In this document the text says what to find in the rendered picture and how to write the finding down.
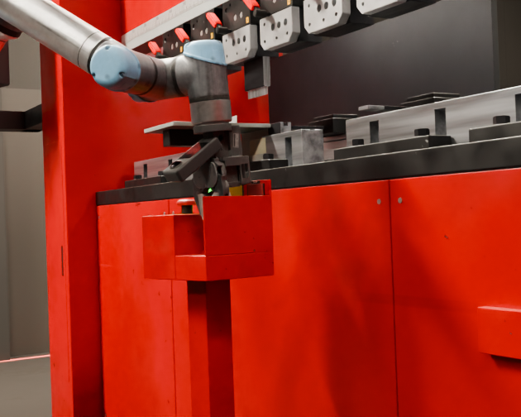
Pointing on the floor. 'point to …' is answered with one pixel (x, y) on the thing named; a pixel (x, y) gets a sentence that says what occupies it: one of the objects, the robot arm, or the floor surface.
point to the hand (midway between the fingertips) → (214, 234)
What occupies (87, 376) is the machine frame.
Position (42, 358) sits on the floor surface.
